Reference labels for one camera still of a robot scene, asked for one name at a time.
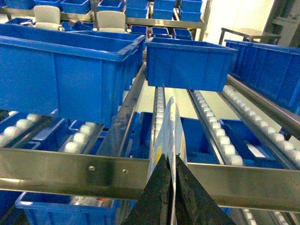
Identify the grey chair right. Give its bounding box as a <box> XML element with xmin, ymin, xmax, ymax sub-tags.
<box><xmin>92</xmin><ymin>10</ymin><xmax>131</xmax><ymax>33</ymax></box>

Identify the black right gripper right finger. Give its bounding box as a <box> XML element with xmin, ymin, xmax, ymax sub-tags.
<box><xmin>175</xmin><ymin>156</ymin><xmax>235</xmax><ymax>225</ymax></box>

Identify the grey chair left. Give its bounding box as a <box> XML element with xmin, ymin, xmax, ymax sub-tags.
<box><xmin>33</xmin><ymin>5</ymin><xmax>65</xmax><ymax>31</ymax></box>

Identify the blue bin far right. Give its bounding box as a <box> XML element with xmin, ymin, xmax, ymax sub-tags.
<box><xmin>226</xmin><ymin>40</ymin><xmax>300</xmax><ymax>114</ymax></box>

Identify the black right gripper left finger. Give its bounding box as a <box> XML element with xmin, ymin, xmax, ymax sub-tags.
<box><xmin>122</xmin><ymin>154</ymin><xmax>173</xmax><ymax>225</ymax></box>

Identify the blue bin centre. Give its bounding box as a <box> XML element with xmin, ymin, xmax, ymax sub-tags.
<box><xmin>145</xmin><ymin>37</ymin><xmax>238</xmax><ymax>92</ymax></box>

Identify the grey chair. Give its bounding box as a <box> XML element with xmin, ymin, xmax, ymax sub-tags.
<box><xmin>33</xmin><ymin>5</ymin><xmax>65</xmax><ymax>31</ymax></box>
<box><xmin>92</xmin><ymin>10</ymin><xmax>131</xmax><ymax>33</ymax></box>

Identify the steel rack front rail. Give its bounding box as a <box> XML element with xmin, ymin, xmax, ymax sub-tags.
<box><xmin>0</xmin><ymin>148</ymin><xmax>300</xmax><ymax>213</ymax></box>

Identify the flower gift bag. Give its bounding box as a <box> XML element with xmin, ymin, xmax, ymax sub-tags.
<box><xmin>149</xmin><ymin>96</ymin><xmax>188</xmax><ymax>225</ymax></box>

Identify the blue bin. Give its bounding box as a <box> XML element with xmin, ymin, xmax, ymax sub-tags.
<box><xmin>0</xmin><ymin>23</ymin><xmax>145</xmax><ymax>124</ymax></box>
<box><xmin>145</xmin><ymin>37</ymin><xmax>238</xmax><ymax>92</ymax></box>
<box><xmin>226</xmin><ymin>40</ymin><xmax>300</xmax><ymax>114</ymax></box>

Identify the blue bin on left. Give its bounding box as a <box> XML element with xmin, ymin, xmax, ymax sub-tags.
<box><xmin>0</xmin><ymin>23</ymin><xmax>145</xmax><ymax>124</ymax></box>

